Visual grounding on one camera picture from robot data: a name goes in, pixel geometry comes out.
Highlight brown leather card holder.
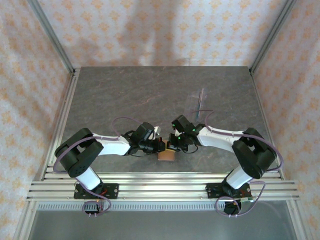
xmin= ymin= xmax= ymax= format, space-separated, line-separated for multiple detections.
xmin=157 ymin=146 xmax=176 ymax=162

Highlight grey metal panel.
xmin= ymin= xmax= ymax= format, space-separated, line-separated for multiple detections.
xmin=24 ymin=209 xmax=301 ymax=240

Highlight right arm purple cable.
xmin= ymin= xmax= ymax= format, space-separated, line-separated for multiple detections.
xmin=188 ymin=109 xmax=285 ymax=218

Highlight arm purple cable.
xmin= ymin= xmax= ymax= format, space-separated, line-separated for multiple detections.
xmin=188 ymin=109 xmax=285 ymax=218
xmin=53 ymin=116 xmax=145 ymax=216

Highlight long aluminium rail beams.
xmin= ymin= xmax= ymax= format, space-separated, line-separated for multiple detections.
xmin=26 ymin=171 xmax=301 ymax=202

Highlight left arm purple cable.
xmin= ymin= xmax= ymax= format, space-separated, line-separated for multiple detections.
xmin=53 ymin=116 xmax=145 ymax=216

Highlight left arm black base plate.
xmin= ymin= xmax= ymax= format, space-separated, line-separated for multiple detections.
xmin=73 ymin=183 xmax=120 ymax=200

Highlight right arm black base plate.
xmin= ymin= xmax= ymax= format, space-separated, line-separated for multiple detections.
xmin=205 ymin=182 xmax=252 ymax=200

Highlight grey slotted cable duct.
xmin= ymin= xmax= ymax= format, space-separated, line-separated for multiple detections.
xmin=36 ymin=201 xmax=288 ymax=211

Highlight black cable junction box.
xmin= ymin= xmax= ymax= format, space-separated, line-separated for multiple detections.
xmin=82 ymin=200 xmax=105 ymax=219
xmin=223 ymin=199 xmax=243 ymax=218

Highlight aluminium table side rail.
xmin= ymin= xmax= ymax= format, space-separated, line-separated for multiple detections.
xmin=249 ymin=72 xmax=285 ymax=181
xmin=41 ymin=68 xmax=81 ymax=181

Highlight aluminium frame post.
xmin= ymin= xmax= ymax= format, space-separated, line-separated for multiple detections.
xmin=248 ymin=0 xmax=298 ymax=76
xmin=26 ymin=0 xmax=77 ymax=76

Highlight aluminium frame leg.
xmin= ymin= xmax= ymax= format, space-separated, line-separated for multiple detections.
xmin=11 ymin=201 xmax=38 ymax=240
xmin=286 ymin=199 xmax=310 ymax=240

